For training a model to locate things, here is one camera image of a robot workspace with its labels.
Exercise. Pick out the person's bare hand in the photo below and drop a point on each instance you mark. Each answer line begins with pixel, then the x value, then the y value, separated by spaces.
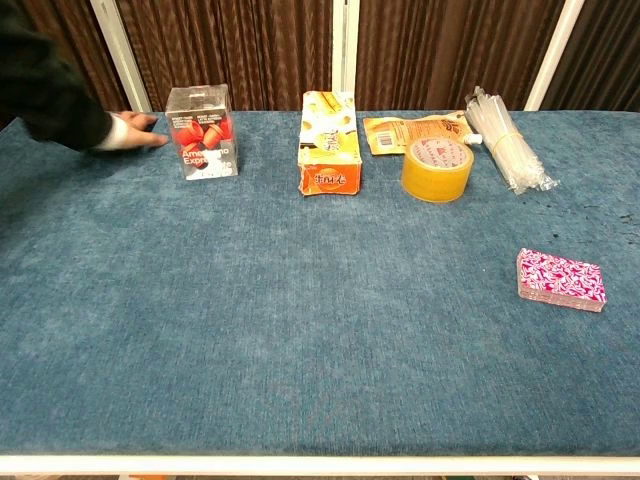
pixel 134 131

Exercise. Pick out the person's black sleeved forearm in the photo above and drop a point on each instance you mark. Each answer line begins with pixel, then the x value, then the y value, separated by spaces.
pixel 45 85

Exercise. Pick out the clear box of red capsules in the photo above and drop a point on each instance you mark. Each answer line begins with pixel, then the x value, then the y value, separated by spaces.
pixel 202 135

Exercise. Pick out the brown pleated curtain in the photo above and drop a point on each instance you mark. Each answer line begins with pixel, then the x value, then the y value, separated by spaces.
pixel 250 50

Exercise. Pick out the orange yellow snack carton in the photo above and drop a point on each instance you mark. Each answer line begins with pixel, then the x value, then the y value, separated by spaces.
pixel 330 155

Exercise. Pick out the blue velvet table cloth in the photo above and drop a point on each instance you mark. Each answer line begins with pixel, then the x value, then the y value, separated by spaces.
pixel 300 310

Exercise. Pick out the orange spouted foil pouch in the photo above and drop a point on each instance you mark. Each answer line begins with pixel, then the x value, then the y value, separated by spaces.
pixel 400 132

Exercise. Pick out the yellow packing tape roll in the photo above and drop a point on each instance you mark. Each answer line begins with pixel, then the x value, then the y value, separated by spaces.
pixel 437 170

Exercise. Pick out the bundle of clear wrapped straws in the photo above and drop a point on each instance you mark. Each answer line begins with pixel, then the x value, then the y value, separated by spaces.
pixel 507 142

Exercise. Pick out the white frame post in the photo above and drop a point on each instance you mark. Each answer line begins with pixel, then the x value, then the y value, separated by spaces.
pixel 120 55
pixel 346 47
pixel 552 55

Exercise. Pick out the white table edge rail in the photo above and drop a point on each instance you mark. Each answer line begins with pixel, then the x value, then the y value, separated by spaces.
pixel 320 465

